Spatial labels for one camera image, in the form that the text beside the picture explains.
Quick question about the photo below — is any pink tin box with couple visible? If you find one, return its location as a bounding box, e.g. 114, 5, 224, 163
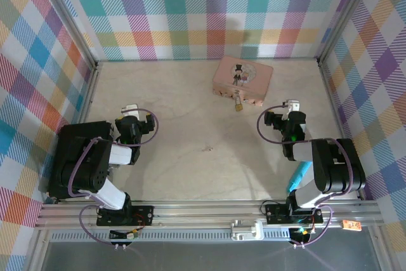
211, 56, 274, 108

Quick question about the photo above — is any turquoise marker pen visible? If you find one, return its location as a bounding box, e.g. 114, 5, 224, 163
287, 160, 313, 194

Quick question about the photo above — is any black hard case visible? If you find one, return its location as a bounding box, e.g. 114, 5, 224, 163
47, 121, 115, 199

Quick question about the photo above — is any orange paper tag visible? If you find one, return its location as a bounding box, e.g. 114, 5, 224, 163
342, 220, 363, 232

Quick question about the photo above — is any grey metal panel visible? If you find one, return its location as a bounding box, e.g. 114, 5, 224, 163
41, 241, 381, 271

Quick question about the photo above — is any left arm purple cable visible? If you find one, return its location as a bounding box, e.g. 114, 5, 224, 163
68, 108, 159, 246

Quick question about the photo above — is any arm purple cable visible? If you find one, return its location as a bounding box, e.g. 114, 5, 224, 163
257, 103, 355, 248
68, 108, 159, 246

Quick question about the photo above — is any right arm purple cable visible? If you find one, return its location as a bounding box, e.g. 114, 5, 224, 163
257, 103, 355, 248

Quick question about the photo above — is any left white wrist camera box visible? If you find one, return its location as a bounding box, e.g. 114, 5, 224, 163
121, 103, 141, 118

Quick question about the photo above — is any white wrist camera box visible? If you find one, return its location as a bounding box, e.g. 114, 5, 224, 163
121, 103, 141, 118
282, 99, 301, 114

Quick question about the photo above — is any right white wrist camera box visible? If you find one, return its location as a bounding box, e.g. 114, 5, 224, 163
282, 99, 301, 114

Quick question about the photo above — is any aluminium side rail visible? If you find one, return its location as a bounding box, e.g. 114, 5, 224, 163
318, 61, 365, 202

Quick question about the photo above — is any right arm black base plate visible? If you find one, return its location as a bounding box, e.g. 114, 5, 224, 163
264, 202, 325, 226

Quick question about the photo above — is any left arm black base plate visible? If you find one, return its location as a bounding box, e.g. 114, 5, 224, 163
96, 204, 155, 228

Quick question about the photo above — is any aluminium mounting rail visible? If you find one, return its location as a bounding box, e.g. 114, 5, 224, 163
34, 199, 383, 231

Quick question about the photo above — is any small wired connector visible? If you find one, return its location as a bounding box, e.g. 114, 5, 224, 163
290, 226, 315, 243
108, 228, 141, 242

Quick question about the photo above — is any white plastic rail clamp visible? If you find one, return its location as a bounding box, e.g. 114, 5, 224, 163
230, 218, 265, 242

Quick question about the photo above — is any perforated metal cable tray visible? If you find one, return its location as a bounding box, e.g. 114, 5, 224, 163
49, 231, 321, 243

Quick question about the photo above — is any aluminium frame post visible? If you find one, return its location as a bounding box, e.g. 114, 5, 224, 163
31, 0, 100, 69
316, 0, 382, 66

